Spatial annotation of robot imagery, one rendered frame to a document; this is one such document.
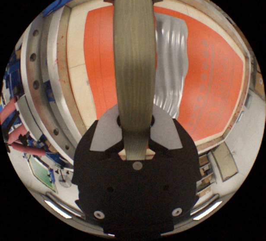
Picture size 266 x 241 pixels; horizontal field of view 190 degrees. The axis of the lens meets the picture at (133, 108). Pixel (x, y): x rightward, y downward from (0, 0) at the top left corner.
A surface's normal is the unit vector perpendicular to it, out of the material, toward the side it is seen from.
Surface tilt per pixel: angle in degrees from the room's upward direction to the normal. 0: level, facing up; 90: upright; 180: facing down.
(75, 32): 0
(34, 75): 90
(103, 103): 0
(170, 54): 33
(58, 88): 0
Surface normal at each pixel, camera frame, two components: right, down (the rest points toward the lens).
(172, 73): -0.54, 0.55
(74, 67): 0.00, 0.52
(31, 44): 1.00, -0.02
